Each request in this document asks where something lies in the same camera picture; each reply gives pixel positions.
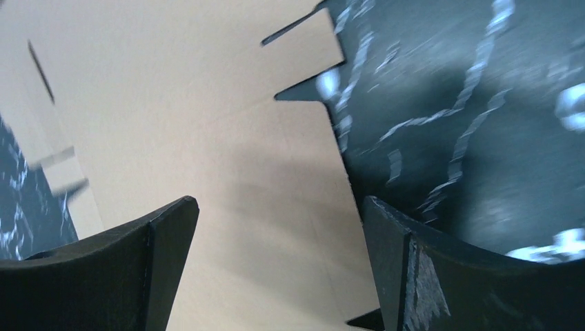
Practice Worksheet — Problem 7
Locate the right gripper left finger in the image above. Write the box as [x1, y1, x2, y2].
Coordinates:
[1, 196, 199, 330]

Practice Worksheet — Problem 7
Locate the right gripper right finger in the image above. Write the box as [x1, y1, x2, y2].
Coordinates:
[363, 196, 584, 330]

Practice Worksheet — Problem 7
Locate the brown cardboard box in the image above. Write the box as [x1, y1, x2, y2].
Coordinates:
[1, 1, 378, 330]

